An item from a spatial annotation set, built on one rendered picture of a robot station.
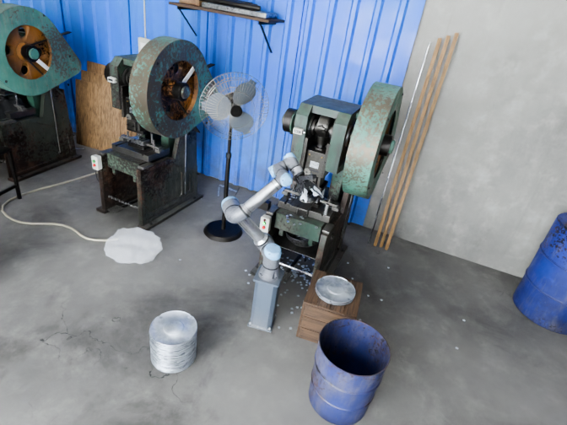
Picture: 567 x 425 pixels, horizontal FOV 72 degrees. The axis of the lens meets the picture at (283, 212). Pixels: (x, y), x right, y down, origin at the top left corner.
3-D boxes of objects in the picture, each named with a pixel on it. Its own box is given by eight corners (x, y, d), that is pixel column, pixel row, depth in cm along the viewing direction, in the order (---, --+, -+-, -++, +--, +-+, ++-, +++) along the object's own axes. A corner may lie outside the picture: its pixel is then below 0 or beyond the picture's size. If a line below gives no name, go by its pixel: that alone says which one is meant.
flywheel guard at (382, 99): (359, 217, 268) (391, 97, 228) (321, 205, 276) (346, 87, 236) (386, 169, 353) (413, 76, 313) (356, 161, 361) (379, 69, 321)
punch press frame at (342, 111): (312, 277, 326) (347, 121, 260) (266, 260, 338) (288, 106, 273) (338, 234, 391) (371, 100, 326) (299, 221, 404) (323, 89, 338)
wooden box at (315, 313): (346, 352, 281) (357, 318, 264) (295, 336, 288) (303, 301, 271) (353, 316, 315) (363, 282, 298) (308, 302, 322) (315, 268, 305)
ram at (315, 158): (317, 190, 304) (324, 154, 290) (299, 184, 309) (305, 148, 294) (324, 182, 319) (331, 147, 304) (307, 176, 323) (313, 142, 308)
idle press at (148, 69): (155, 244, 362) (149, 43, 277) (78, 211, 393) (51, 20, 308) (240, 187, 487) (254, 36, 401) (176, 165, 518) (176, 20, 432)
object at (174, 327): (206, 327, 252) (206, 326, 251) (170, 353, 231) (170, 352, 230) (176, 304, 265) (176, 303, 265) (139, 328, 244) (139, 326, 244)
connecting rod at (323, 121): (321, 163, 297) (330, 119, 280) (306, 158, 300) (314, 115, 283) (329, 155, 314) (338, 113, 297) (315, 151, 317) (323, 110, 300)
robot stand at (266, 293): (271, 332, 288) (278, 286, 266) (246, 325, 291) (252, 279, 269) (277, 315, 304) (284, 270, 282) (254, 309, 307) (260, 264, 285)
